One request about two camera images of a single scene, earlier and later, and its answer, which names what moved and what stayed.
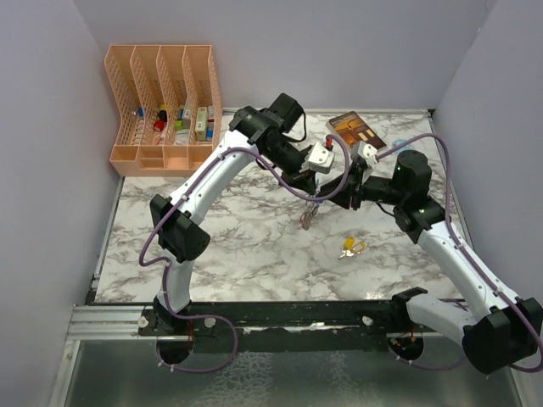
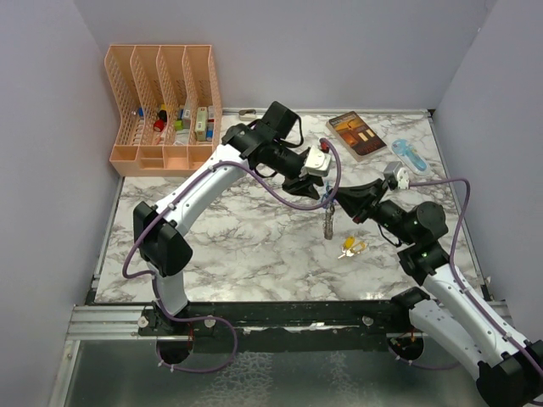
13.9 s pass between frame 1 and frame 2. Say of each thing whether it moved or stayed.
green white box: stayed
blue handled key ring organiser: moved
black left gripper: stayed
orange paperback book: stayed
